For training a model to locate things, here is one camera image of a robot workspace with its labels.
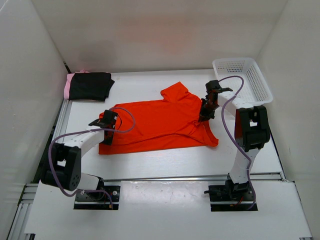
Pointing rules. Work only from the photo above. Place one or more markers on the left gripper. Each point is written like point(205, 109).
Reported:
point(108, 141)

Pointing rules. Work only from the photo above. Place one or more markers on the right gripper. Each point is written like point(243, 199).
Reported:
point(205, 116)

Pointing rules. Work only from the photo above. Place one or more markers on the black t-shirt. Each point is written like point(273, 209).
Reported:
point(92, 86)

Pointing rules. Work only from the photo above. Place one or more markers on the orange t-shirt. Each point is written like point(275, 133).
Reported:
point(168, 123)

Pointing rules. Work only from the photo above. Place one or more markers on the pink t-shirt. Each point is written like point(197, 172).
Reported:
point(66, 92)

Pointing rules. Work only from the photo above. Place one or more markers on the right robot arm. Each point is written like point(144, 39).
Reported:
point(246, 125)

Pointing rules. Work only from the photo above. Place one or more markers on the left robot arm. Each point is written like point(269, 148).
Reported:
point(63, 168)

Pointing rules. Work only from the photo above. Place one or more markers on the white plastic basket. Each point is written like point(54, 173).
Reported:
point(243, 73)

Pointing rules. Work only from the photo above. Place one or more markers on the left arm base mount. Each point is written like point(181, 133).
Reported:
point(99, 200)

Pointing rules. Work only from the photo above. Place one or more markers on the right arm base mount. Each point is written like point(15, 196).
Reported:
point(222, 200)

